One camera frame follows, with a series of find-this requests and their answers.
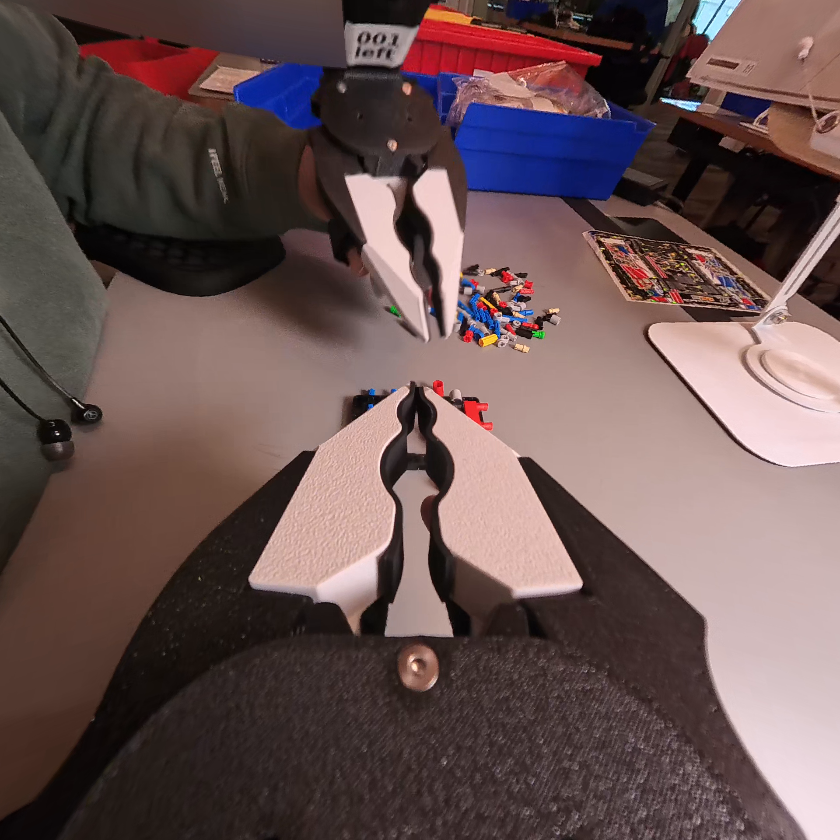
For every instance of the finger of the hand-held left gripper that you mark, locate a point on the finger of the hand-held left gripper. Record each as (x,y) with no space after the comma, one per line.
(446,223)
(377,223)

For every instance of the wooden standing desk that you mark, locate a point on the wooden standing desk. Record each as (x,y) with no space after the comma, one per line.
(741,138)

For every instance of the black flat device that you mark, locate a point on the black flat device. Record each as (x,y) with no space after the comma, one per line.
(640,187)

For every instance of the brown cardboard box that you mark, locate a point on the brown cardboard box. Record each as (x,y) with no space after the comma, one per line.
(226,82)

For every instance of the clear bags of parts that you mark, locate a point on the clear bags of parts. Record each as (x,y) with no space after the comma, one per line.
(531,88)

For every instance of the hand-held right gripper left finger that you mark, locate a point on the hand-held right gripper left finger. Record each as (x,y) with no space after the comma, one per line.
(321,518)

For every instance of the lego instruction booklet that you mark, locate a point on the lego instruction booklet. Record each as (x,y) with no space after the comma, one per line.
(768,46)
(676,275)

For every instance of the person's right hand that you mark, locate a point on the person's right hand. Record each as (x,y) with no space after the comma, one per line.
(428,512)

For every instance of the red plastic bin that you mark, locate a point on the red plastic bin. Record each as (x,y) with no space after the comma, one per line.
(499,49)

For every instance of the black lego frame assembly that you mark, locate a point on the black lego frame assembly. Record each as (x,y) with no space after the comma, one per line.
(472,410)

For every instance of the pile of small lego pieces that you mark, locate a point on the pile of small lego pieces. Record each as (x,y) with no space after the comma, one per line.
(505,308)

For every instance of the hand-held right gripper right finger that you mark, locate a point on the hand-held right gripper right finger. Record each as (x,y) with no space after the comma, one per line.
(512,518)

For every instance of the blue plastic bin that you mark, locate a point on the blue plastic bin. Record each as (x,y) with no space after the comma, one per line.
(275,92)
(558,157)

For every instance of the black knit cloth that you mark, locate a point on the black knit cloth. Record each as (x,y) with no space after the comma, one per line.
(184,262)

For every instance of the person's left forearm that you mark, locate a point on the person's left forearm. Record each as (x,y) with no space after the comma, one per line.
(164,151)

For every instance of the person's left hand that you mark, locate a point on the person's left hand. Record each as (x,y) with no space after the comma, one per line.
(310,184)

